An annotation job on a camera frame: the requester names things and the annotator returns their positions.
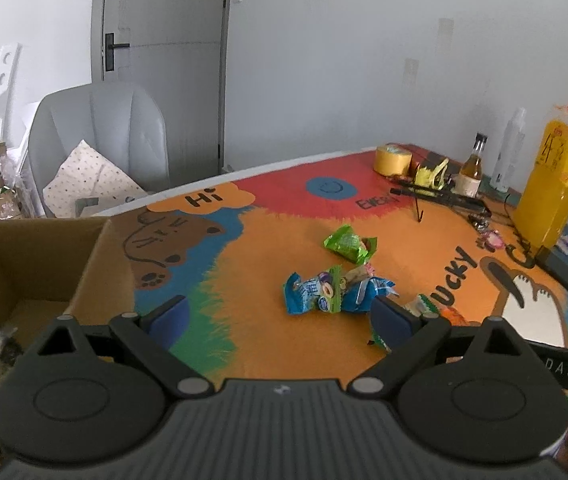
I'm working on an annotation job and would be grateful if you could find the grey door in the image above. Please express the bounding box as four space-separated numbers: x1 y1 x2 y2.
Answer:
91 0 235 184

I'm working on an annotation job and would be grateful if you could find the black door handle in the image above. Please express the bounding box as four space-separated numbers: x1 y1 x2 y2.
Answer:
103 32 130 72

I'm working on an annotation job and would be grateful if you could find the small glass bottle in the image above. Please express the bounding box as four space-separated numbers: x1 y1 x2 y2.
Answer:
456 132 489 199

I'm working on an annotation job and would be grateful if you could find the colourful cat print mat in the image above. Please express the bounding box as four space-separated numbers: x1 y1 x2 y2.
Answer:
104 142 568 386

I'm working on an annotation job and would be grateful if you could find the white foam board with holes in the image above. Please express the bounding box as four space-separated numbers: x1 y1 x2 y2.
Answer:
0 43 23 162

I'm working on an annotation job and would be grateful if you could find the grey chair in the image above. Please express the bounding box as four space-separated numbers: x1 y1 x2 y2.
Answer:
21 82 171 219

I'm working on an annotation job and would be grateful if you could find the blue doughnut print snack packet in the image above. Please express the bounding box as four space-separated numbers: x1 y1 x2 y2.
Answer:
283 267 350 315

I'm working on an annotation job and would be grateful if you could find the bright green snack packet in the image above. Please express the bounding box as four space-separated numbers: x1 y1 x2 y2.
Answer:
322 223 379 266

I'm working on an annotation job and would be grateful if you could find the yellow tape roll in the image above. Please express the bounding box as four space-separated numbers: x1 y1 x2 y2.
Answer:
373 143 413 177

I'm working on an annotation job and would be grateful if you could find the large yellow bottle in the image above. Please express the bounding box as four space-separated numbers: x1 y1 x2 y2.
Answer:
512 97 568 251

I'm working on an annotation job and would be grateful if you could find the pink keychain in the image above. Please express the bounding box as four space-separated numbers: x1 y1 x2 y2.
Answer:
468 212 507 251

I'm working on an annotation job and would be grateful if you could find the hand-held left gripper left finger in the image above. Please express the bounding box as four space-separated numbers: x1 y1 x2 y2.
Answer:
26 295 215 403

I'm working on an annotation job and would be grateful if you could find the clear plastic bottle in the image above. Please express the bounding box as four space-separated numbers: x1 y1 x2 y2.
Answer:
489 106 529 192

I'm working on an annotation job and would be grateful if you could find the white foam sheet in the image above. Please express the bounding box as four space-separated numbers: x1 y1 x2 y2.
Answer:
13 101 43 147

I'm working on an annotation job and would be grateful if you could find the small beige snack packet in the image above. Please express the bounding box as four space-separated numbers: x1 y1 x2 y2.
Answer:
343 262 377 281

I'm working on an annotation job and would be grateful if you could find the crumpled yellow wrapper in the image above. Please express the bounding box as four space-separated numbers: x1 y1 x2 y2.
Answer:
413 157 451 190

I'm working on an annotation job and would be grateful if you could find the orange cracker packet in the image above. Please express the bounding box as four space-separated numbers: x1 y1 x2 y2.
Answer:
438 307 485 327

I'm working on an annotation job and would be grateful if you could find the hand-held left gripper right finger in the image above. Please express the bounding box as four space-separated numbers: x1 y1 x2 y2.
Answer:
349 295 539 404

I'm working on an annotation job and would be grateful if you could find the dotted white pillow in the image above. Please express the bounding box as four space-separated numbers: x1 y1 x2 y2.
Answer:
42 139 147 219

